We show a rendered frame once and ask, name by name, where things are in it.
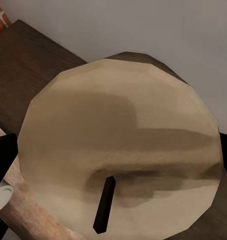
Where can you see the pillar candle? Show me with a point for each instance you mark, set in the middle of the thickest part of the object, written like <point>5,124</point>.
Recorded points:
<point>121,148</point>

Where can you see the cabinet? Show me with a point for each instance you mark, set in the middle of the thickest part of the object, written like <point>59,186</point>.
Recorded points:
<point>28,62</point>

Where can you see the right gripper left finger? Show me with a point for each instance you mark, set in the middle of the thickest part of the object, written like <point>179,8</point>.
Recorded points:
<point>8,152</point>

